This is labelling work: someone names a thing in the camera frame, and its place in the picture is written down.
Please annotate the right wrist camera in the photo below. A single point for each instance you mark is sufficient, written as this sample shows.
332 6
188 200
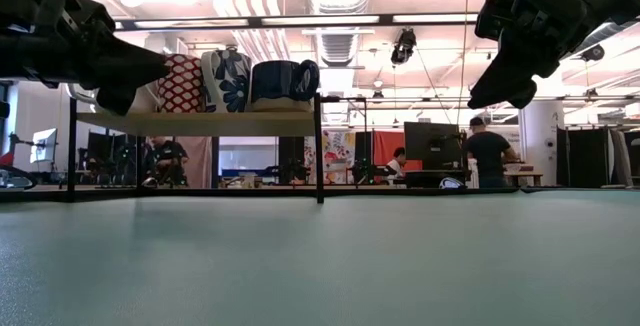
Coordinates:
492 16

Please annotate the pink curtain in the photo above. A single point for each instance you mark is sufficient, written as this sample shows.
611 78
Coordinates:
200 161

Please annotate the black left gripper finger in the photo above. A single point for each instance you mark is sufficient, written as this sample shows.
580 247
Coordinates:
116 100
132 68

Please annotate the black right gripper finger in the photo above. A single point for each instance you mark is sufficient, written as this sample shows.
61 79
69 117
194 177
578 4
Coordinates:
525 97
500 81

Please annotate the wooden table with boxes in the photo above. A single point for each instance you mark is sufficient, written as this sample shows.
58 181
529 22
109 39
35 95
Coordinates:
530 173

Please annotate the red panel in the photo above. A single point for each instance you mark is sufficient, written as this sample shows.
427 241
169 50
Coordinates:
385 146

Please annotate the wooden shelf black frame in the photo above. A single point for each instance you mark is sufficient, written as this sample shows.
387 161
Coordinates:
200 123

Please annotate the white round column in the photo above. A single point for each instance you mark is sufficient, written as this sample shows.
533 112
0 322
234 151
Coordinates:
542 141

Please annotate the red lattice pattern mug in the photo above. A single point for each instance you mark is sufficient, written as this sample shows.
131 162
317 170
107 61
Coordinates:
182 86

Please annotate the black monitor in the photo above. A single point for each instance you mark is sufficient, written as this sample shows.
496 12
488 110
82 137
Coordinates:
430 146

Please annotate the white monitor on arm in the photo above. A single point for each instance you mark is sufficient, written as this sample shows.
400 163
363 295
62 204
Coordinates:
45 146

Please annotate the black curtain partition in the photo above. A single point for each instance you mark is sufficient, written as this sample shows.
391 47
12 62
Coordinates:
585 156

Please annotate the green table mat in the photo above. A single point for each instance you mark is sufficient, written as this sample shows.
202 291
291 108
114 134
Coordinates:
300 266

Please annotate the overhead light bar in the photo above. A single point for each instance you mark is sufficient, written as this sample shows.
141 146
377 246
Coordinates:
260 21

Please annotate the black ceiling camera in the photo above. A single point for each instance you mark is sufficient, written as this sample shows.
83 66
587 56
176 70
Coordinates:
404 48
594 53

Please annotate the blue flower pattern mug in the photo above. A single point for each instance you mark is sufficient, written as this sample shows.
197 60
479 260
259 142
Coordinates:
230 83

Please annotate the black aluminium table frame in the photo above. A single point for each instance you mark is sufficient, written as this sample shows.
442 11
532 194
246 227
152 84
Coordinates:
150 193

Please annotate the colourful floral poster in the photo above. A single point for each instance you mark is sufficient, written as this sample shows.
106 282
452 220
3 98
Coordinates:
337 156

